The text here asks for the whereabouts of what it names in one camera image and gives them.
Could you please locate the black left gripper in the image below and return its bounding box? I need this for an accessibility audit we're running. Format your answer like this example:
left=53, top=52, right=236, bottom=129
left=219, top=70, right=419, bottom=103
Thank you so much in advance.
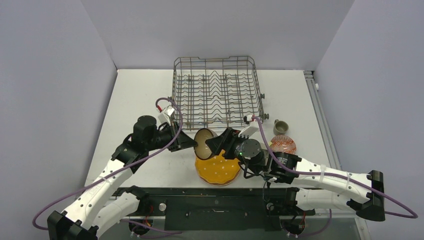
left=146, top=121, right=198, bottom=153

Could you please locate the dark patterned cream bowl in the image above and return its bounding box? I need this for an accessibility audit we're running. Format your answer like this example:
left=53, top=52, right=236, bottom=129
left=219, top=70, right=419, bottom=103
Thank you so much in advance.
left=194, top=128, right=218, bottom=161

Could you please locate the grey wire dish rack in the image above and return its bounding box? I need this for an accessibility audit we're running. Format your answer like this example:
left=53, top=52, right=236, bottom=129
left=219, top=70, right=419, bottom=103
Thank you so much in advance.
left=171, top=55, right=269, bottom=131

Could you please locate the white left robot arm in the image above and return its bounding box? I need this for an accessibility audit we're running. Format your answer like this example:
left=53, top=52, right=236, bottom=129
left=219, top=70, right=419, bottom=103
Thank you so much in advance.
left=47, top=115, right=198, bottom=240

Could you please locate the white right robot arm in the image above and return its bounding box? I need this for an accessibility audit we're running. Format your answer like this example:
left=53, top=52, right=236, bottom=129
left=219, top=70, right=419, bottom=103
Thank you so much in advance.
left=204, top=128, right=386, bottom=222

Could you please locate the yellow polka dot plate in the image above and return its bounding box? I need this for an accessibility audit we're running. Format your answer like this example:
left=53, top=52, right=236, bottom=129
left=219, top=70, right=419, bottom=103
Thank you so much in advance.
left=194, top=155, right=241, bottom=183

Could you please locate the orange patterned small bowl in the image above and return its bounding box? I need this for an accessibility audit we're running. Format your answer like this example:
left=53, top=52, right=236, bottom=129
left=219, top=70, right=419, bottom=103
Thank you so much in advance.
left=269, top=135, right=297, bottom=155

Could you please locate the small grey-green mug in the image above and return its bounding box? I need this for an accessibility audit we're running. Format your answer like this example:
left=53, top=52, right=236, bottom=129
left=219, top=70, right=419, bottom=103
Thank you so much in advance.
left=273, top=119, right=289, bottom=136

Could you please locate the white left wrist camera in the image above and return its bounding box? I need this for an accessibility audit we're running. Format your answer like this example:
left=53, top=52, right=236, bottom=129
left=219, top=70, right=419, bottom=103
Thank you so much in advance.
left=157, top=105, right=175, bottom=125

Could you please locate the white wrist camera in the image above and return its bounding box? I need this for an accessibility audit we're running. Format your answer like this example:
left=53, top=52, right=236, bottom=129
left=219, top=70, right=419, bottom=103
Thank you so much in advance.
left=238, top=114, right=262, bottom=139
left=157, top=105, right=175, bottom=125

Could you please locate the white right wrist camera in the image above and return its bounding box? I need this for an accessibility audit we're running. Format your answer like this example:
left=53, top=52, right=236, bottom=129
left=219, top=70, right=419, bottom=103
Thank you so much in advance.
left=238, top=114, right=262, bottom=139

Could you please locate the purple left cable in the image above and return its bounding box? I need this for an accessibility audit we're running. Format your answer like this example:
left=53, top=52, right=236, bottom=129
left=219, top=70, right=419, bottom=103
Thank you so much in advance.
left=32, top=97, right=184, bottom=239

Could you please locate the black table frame rail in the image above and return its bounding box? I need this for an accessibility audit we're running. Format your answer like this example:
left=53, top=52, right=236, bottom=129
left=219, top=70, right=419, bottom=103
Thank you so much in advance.
left=107, top=186, right=315, bottom=236

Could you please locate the aluminium side rail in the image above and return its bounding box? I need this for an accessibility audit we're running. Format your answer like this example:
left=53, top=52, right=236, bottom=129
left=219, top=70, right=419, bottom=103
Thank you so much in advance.
left=303, top=70, right=342, bottom=170

